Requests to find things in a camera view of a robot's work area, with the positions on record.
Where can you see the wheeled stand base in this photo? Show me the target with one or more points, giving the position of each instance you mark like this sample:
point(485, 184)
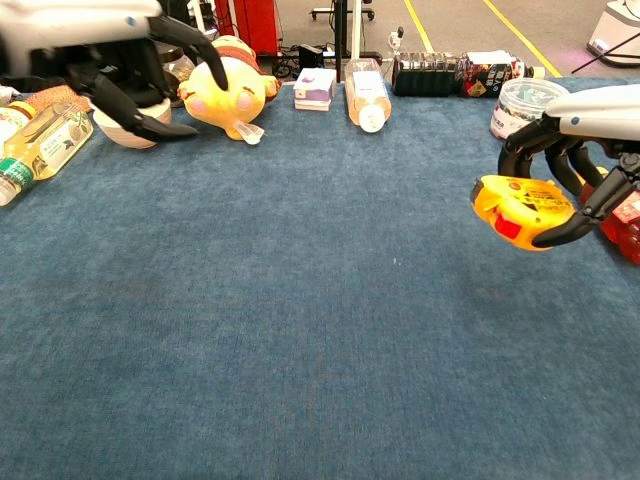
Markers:
point(320, 11)

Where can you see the round woven coaster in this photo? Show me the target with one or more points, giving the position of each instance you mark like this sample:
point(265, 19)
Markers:
point(55, 95)

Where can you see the black stand leg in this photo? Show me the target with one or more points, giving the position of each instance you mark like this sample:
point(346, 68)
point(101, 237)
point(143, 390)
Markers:
point(607, 53)

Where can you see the white metal frame leg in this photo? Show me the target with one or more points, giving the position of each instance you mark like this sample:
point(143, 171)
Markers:
point(199, 20)

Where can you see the white plug adapter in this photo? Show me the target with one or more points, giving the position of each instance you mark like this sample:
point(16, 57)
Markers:
point(396, 37)

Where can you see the clear plastic jar of clips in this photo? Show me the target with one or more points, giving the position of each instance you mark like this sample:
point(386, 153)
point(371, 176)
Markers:
point(520, 100)

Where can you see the beige bowl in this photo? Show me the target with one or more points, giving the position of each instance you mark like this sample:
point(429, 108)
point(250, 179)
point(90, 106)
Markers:
point(117, 137)

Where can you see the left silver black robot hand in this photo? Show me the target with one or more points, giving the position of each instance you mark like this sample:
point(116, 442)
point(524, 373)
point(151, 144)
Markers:
point(75, 30)

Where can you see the clear bottle white cap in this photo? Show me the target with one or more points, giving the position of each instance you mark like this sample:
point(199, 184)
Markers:
point(367, 95)

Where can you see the glass jar black lid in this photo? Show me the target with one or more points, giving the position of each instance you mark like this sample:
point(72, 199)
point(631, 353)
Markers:
point(182, 67)

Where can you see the black power adapter box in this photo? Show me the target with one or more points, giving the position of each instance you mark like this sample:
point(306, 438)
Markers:
point(310, 56)

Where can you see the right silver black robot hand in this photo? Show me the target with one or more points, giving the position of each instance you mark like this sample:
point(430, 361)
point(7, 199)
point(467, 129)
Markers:
point(600, 115)

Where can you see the yellow plush duck toy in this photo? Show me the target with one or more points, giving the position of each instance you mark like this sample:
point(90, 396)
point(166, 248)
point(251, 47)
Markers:
point(235, 110)

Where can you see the yellow oil bottle green label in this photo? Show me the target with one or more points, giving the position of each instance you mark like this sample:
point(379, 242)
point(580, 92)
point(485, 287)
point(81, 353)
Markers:
point(45, 145)

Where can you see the red cabinet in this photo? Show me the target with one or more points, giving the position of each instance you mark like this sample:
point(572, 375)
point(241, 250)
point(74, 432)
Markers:
point(250, 25)

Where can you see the small purple white box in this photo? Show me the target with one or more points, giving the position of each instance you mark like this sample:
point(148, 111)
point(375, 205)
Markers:
point(315, 85)

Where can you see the blue table mat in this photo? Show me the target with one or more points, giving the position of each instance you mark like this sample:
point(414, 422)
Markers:
point(300, 300)

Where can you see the black tripod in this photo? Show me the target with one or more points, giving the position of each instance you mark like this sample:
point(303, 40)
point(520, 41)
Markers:
point(341, 30)

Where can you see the white label drink bottle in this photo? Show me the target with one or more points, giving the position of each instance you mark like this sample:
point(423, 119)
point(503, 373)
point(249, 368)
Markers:
point(12, 120)

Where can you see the honey squeeze bottle yellow cap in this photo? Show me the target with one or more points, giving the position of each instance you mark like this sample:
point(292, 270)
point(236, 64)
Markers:
point(625, 235)

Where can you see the white machine housing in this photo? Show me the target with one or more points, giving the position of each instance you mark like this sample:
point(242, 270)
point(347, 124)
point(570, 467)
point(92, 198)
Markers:
point(615, 30)

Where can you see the dark tea drink bottle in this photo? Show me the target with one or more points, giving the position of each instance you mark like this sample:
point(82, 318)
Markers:
point(425, 75)

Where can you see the small yellow toy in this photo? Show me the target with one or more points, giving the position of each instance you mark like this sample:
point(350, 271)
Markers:
point(530, 210)

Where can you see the white vertical post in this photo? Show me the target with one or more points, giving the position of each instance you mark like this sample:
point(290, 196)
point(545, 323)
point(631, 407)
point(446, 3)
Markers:
point(356, 30)

